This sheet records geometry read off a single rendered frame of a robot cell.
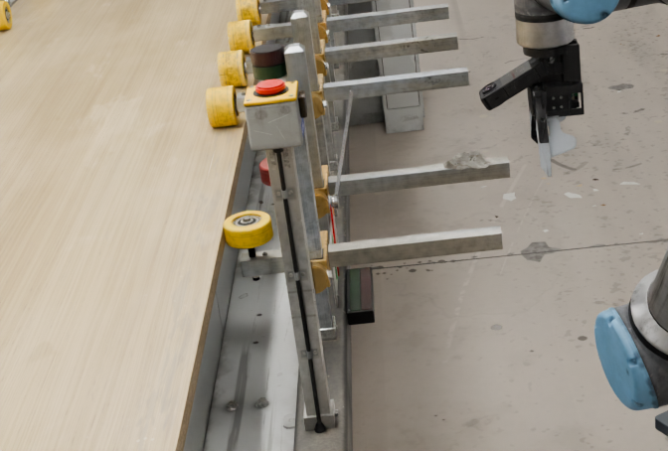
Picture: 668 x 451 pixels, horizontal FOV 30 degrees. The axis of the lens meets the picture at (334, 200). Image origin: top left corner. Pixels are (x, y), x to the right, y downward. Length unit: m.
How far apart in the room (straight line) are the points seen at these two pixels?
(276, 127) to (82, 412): 0.44
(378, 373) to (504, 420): 0.41
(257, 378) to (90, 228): 0.38
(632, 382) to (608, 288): 1.90
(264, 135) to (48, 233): 0.64
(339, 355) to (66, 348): 0.48
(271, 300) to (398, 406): 0.85
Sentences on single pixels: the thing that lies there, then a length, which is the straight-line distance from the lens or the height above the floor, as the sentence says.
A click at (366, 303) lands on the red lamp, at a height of 0.70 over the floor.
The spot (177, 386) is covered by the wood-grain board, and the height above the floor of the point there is 0.90.
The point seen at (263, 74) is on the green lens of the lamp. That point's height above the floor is 1.10.
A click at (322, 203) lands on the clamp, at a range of 2.22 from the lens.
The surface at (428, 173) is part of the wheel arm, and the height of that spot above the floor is 0.86.
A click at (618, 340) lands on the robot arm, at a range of 1.76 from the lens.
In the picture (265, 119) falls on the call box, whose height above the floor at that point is 1.19.
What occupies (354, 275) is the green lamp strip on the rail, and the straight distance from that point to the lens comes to 2.28.
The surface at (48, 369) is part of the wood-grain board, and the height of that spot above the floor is 0.90.
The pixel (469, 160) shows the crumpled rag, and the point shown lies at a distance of 2.29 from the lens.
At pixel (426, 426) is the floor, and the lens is 3.10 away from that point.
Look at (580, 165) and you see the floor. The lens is 4.49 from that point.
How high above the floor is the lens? 1.73
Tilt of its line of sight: 23 degrees down
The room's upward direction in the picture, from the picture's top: 8 degrees counter-clockwise
